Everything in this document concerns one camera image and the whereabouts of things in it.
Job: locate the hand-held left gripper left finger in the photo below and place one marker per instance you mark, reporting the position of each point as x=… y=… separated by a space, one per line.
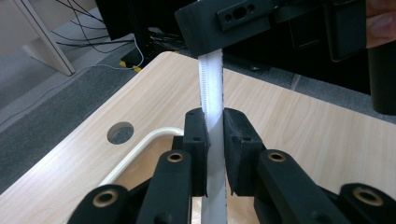
x=195 y=149

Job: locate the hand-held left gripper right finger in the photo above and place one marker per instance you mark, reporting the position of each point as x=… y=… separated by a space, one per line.
x=241 y=149

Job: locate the cream square bin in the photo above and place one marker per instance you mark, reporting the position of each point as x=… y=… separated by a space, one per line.
x=140 y=149

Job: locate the white paper straw wrapper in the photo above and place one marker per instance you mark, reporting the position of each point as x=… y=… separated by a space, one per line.
x=213 y=93

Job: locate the black curtain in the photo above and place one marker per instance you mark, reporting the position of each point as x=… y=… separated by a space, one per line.
x=130 y=15

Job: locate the stand base with striped tape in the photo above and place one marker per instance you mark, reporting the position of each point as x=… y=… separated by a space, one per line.
x=132 y=60

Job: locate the white table leg frame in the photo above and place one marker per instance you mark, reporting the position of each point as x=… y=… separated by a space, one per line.
x=40 y=34

